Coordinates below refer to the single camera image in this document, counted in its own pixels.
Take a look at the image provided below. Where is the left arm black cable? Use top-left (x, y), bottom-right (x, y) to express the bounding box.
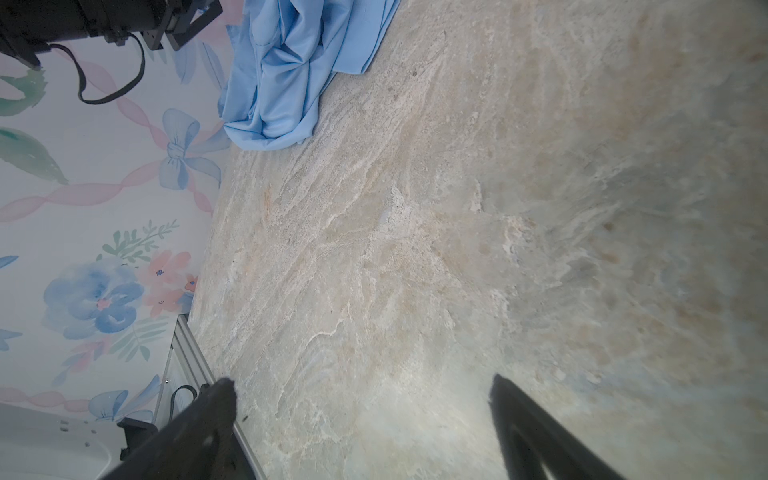
top-left (47, 32), bottom-right (147, 106)

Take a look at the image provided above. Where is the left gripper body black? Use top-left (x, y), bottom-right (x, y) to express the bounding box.
top-left (1, 0), bottom-right (223, 52)

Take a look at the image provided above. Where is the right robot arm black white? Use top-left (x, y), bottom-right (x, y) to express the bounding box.
top-left (1, 375), bottom-right (620, 479)

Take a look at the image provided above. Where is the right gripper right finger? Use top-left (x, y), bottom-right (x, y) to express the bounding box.
top-left (489, 374), bottom-right (622, 480)

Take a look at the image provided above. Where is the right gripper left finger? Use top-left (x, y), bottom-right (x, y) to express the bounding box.
top-left (104, 378), bottom-right (264, 480)

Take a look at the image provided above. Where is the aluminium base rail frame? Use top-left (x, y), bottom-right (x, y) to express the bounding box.
top-left (154, 314), bottom-right (267, 480)

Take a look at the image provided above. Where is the light blue cloth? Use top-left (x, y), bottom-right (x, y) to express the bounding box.
top-left (219, 0), bottom-right (399, 151)

